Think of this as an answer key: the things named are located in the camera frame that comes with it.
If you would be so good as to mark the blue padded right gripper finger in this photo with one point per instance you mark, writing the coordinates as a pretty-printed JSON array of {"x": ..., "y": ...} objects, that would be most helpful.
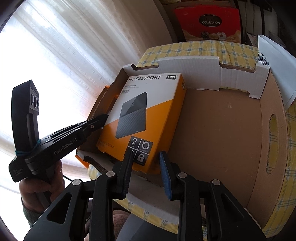
[{"x": 206, "y": 204}]

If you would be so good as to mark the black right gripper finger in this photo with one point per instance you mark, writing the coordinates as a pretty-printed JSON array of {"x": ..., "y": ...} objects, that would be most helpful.
[
  {"x": 85, "y": 208},
  {"x": 92, "y": 125}
]

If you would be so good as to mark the orange white hard drive box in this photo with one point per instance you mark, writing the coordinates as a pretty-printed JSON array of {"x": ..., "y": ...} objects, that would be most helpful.
[{"x": 143, "y": 119}]

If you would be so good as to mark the person's left hand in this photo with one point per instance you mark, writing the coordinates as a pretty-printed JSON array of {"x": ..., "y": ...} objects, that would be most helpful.
[{"x": 29, "y": 188}]

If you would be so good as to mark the white sheer curtain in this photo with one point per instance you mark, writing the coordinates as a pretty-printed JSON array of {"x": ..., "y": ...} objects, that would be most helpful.
[{"x": 71, "y": 50}]

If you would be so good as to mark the red collection gift bag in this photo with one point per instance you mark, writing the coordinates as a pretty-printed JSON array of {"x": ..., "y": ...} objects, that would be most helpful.
[{"x": 209, "y": 22}]

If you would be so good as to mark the yellow plaid tablecloth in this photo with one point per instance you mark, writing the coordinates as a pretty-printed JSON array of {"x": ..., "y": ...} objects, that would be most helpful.
[{"x": 208, "y": 51}]

